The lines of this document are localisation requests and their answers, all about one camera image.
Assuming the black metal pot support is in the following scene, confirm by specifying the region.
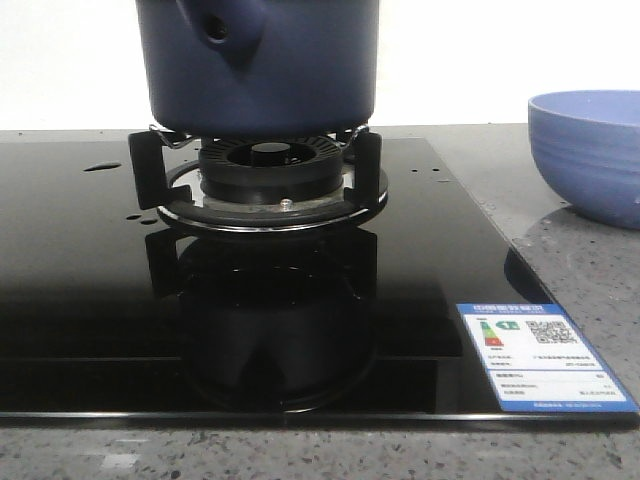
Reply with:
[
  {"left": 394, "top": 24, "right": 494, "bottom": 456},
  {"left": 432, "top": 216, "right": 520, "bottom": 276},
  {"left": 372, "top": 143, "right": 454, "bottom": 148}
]
[{"left": 128, "top": 126, "right": 388, "bottom": 235}]

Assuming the dark blue cooking pot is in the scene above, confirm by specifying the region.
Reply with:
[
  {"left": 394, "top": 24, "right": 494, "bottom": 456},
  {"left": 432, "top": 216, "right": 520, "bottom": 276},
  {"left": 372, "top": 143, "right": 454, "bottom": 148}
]
[{"left": 136, "top": 0, "right": 380, "bottom": 138}]

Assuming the black gas burner head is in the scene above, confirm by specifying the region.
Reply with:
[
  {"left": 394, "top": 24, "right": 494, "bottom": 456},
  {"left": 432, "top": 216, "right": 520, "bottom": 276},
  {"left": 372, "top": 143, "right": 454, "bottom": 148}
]
[{"left": 198, "top": 136, "right": 343, "bottom": 204}]

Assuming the blue ceramic bowl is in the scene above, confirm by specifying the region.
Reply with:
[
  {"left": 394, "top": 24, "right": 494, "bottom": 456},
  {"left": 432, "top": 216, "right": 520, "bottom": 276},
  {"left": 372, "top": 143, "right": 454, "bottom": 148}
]
[{"left": 528, "top": 90, "right": 639, "bottom": 229}]

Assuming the blue white energy label sticker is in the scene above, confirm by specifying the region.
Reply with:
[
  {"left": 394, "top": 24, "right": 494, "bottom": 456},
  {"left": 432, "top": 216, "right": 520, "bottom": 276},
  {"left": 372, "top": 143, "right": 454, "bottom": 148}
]
[{"left": 457, "top": 303, "right": 639, "bottom": 414}]

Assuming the black glass gas cooktop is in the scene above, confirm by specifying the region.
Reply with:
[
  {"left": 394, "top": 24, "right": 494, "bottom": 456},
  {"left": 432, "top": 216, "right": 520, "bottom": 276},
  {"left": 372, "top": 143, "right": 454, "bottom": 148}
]
[{"left": 1, "top": 138, "right": 639, "bottom": 430}]

